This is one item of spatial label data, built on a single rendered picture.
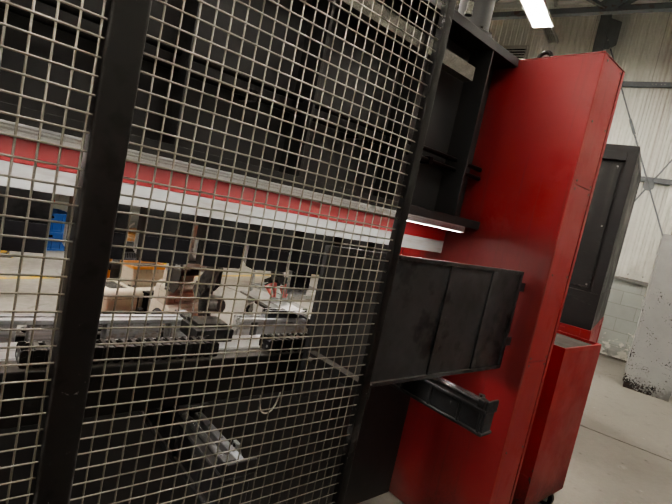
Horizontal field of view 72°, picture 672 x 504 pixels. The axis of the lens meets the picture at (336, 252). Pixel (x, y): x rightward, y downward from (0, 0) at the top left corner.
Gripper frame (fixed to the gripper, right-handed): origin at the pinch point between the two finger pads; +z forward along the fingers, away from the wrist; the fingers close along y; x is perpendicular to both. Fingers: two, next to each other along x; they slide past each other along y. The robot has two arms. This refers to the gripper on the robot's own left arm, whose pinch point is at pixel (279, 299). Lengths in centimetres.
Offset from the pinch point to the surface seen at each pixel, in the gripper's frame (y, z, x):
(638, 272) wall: 716, -74, 49
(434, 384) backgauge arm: 42, 41, -43
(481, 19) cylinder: 56, -109, -87
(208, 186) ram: -48, -29, -33
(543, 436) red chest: 127, 74, -40
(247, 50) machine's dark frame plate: -46, -66, -58
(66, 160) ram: -89, -29, -33
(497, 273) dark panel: 58, 1, -70
